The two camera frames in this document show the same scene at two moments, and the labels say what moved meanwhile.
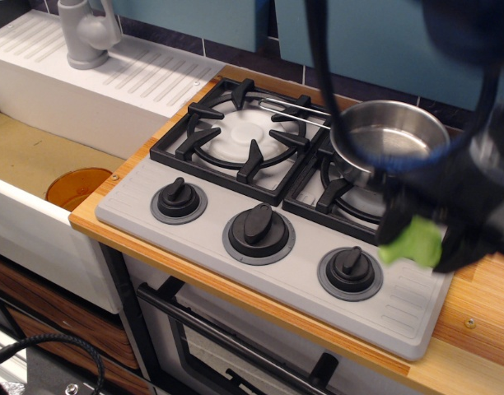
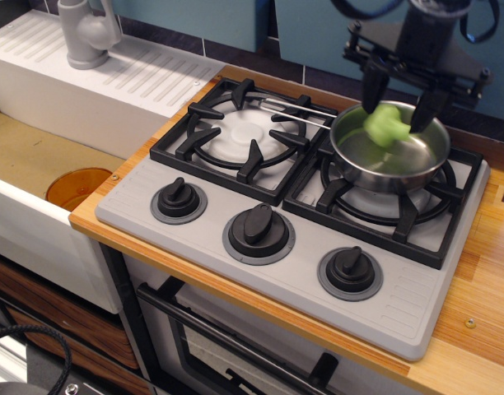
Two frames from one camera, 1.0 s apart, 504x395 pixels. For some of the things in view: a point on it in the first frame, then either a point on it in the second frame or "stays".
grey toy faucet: x=88 y=37 stays
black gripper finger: x=395 y=220 → x=375 y=85
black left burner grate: x=247 y=133 stays
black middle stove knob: x=259 y=236 stays
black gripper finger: x=464 y=244 → x=430 y=104
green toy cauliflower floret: x=421 y=240 → x=385 y=127
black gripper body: x=473 y=188 → x=420 y=49
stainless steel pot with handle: x=382 y=128 stays
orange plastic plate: x=72 y=188 stays
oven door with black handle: x=193 y=341 stays
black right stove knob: x=350 y=273 stays
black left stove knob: x=179 y=203 stays
